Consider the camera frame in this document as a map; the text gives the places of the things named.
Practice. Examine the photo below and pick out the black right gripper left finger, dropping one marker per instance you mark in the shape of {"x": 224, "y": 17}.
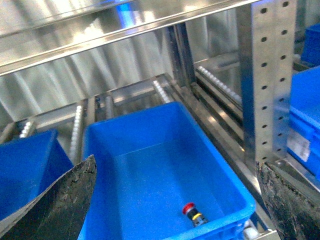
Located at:
{"x": 59, "y": 212}

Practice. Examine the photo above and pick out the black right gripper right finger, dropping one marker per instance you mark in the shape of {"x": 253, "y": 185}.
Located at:
{"x": 294, "y": 208}

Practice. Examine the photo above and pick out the red mushroom push button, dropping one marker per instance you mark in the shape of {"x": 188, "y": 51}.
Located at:
{"x": 197, "y": 218}

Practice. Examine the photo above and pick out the blue bin with buttons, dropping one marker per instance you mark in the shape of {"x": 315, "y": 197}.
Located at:
{"x": 27, "y": 167}

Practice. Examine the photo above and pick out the blue right upper bin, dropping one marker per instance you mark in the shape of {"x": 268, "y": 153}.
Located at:
{"x": 304, "y": 137}

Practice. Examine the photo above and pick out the blue centre bin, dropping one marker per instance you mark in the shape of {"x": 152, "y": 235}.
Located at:
{"x": 151, "y": 163}

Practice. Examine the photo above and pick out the perforated steel upright post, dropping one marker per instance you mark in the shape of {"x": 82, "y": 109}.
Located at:
{"x": 266, "y": 35}

